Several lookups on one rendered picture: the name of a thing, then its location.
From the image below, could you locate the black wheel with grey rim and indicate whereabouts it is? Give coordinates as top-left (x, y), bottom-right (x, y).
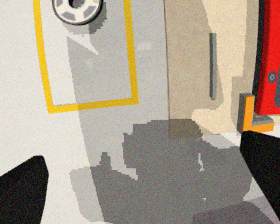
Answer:
top-left (52, 0), bottom-right (104, 26)

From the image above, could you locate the yellow rectangular outline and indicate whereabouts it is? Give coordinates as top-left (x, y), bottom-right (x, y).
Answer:
top-left (32, 0), bottom-right (139, 113)

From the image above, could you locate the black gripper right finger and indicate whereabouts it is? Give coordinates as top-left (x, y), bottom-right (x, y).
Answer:
top-left (240, 131), bottom-right (280, 221)

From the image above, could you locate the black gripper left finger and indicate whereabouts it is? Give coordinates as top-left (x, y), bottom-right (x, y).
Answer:
top-left (0, 154), bottom-right (49, 224)

